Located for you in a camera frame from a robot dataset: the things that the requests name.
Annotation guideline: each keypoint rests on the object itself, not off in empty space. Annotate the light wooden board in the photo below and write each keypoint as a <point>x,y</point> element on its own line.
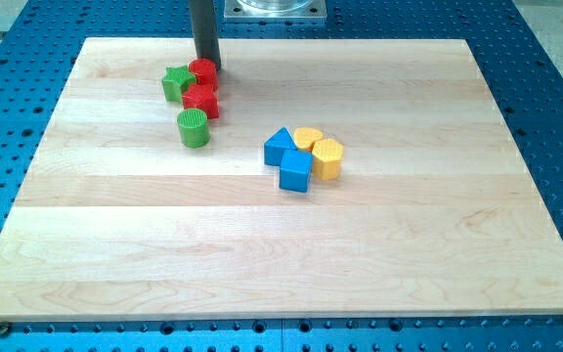
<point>434,212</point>

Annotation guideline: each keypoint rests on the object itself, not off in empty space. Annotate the yellow hexagon block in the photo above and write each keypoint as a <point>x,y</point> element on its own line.
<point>327,159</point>

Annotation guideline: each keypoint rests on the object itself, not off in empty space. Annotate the red angular block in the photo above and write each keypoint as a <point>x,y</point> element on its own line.
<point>201,97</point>

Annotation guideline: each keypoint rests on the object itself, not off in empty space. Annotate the yellow round block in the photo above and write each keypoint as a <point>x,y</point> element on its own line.
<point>305,138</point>

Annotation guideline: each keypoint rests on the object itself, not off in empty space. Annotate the red cylinder block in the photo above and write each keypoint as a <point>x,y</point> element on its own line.
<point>205,72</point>

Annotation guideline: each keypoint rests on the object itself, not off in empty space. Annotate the green cylinder block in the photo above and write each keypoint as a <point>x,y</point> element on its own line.
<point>193,128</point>

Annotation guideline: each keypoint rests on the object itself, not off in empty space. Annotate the blue cube block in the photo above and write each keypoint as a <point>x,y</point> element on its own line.
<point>295,171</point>

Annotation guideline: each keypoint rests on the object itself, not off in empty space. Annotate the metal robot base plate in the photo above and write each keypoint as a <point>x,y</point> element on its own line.
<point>274,10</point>

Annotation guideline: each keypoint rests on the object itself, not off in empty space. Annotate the blue triangle block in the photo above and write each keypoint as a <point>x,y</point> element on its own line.
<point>276,146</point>

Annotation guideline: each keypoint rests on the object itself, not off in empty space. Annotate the left board mounting screw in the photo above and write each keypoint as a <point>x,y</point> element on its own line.
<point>5,329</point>

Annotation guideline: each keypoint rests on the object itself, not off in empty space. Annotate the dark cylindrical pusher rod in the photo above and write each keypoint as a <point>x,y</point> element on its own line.
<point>205,33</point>

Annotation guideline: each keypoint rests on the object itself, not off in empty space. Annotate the green star block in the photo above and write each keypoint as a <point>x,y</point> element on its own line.
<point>176,82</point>

